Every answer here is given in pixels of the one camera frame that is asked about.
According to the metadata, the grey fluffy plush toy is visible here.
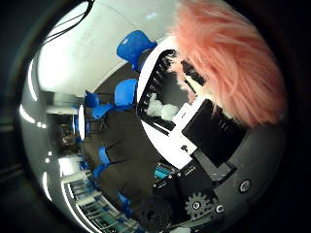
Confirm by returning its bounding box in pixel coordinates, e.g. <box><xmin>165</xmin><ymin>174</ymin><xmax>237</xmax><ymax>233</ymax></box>
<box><xmin>145</xmin><ymin>93</ymin><xmax>180</xmax><ymax>121</ymax></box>

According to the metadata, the pink fluffy plush toy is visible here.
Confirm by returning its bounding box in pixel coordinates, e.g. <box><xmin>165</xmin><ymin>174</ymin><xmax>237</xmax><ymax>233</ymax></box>
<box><xmin>168</xmin><ymin>0</ymin><xmax>288</xmax><ymax>129</ymax></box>

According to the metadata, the black perforated crate container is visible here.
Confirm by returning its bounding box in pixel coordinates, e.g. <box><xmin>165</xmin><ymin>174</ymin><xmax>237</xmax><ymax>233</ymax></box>
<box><xmin>136</xmin><ymin>48</ymin><xmax>208</xmax><ymax>132</ymax></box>

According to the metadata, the blue plastic chair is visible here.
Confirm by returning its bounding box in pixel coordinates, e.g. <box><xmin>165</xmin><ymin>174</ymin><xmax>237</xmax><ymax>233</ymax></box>
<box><xmin>91</xmin><ymin>147</ymin><xmax>112</xmax><ymax>180</ymax></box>
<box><xmin>91</xmin><ymin>102</ymin><xmax>115</xmax><ymax>120</ymax></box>
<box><xmin>114</xmin><ymin>78</ymin><xmax>139</xmax><ymax>108</ymax></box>
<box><xmin>116</xmin><ymin>192</ymin><xmax>134</xmax><ymax>218</ymax></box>
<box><xmin>85</xmin><ymin>91</ymin><xmax>100</xmax><ymax>109</ymax></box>
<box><xmin>116</xmin><ymin>29</ymin><xmax>158</xmax><ymax>73</ymax></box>

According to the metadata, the black cable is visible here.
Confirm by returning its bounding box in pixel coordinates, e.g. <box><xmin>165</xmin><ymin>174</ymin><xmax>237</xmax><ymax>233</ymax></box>
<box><xmin>42</xmin><ymin>0</ymin><xmax>97</xmax><ymax>47</ymax></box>

